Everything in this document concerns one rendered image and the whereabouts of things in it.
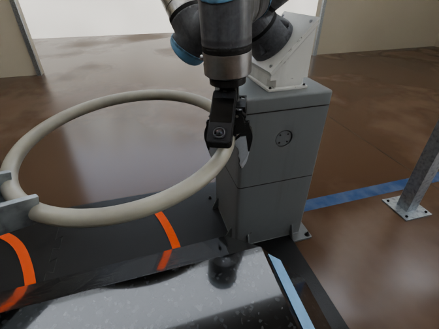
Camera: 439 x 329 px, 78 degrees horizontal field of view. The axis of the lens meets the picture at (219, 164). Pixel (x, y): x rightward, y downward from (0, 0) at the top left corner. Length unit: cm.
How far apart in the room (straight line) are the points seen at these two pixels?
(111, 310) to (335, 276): 125
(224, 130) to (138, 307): 31
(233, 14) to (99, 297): 48
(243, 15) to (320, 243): 139
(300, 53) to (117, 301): 100
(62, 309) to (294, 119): 99
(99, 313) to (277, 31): 103
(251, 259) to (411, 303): 122
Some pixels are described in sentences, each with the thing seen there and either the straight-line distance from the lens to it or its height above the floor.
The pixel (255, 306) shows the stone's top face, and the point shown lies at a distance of 45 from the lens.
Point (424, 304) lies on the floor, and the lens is 167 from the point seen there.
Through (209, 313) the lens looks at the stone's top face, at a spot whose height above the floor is 82.
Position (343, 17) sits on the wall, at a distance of 629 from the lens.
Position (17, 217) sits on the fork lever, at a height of 91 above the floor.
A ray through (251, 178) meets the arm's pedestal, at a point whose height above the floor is 47.
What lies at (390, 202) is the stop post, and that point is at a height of 1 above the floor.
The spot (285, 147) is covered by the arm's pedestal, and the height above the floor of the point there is 61.
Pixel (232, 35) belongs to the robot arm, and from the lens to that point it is 48.
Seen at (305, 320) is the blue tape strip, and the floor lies 80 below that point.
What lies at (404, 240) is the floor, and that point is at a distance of 190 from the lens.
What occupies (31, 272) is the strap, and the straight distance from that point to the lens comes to 172.
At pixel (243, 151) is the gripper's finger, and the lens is 59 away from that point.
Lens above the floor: 122
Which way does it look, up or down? 34 degrees down
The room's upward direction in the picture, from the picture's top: straight up
